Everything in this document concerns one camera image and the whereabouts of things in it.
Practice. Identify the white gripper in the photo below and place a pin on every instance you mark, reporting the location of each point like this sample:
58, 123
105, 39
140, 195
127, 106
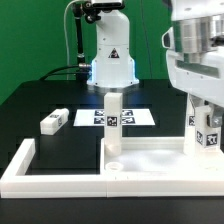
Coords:
206, 87

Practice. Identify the white desk top tray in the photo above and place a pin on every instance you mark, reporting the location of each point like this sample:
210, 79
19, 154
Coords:
157, 155

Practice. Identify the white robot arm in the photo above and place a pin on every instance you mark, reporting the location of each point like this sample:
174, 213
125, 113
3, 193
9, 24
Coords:
194, 50

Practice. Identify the fiducial marker base sheet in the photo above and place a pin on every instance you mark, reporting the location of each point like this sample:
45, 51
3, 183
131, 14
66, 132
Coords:
95, 117

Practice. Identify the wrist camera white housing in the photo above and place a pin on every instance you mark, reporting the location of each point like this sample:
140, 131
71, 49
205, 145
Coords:
168, 39

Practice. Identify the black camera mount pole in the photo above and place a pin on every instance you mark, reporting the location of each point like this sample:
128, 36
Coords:
80, 36

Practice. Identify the white U-shaped obstacle frame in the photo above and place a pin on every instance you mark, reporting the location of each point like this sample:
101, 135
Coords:
16, 183

